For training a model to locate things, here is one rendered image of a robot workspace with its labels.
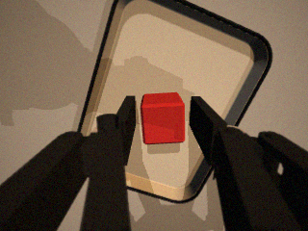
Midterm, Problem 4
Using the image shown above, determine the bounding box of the beige rectangular tray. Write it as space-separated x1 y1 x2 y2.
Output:
77 0 272 204

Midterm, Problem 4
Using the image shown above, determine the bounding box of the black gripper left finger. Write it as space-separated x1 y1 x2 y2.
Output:
0 96 136 231

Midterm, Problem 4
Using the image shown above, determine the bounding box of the red cube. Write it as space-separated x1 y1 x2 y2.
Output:
141 92 185 144

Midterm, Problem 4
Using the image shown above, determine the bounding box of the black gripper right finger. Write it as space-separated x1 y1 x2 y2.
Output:
190 96 308 231

